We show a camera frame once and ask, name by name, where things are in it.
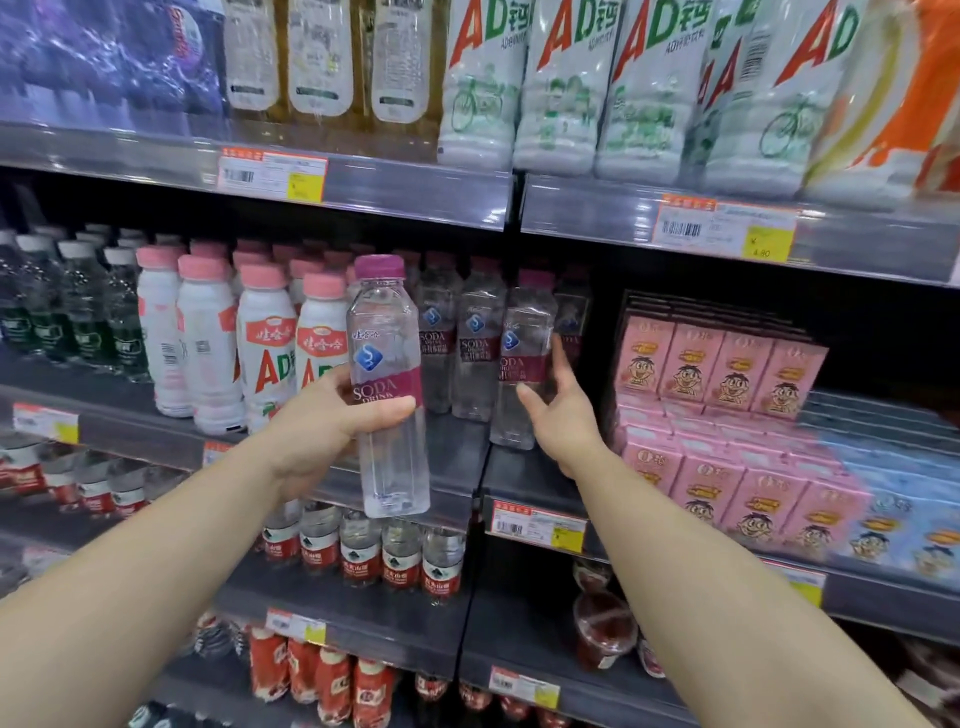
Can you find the row of green-capped white bottles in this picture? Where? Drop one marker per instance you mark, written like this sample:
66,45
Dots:
570,112

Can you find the row of pink-capped white bottles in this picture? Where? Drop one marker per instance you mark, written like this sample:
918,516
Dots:
206,352

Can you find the row of small red bottles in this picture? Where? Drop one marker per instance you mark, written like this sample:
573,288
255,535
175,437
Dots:
334,682

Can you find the person's right hand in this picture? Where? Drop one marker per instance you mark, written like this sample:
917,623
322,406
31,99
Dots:
570,435

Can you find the row of blue tinted bottles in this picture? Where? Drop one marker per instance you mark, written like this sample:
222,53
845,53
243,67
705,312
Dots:
112,52

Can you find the person's left hand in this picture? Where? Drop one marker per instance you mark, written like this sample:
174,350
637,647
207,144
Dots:
307,442

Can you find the row of red label bottles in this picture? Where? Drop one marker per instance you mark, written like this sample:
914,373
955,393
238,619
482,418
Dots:
401,562

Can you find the stack of blue milk cartons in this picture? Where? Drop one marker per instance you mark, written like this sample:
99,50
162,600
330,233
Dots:
900,540

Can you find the row of green label bottles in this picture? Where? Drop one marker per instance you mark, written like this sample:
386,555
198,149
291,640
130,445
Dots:
82,322

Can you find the row of dark white-capped bottles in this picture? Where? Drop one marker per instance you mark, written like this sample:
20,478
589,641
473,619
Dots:
142,716

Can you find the person's right forearm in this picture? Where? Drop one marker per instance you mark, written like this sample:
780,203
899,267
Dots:
712,615

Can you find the person's left forearm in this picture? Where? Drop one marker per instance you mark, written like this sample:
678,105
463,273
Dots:
135,600

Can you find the row of clear plastic bottles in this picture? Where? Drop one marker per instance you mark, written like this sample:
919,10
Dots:
214,637

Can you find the group of red fruit cups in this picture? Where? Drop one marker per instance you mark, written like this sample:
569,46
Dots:
604,630

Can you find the stack of pink milk cartons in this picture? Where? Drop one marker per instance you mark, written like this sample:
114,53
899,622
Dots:
705,487

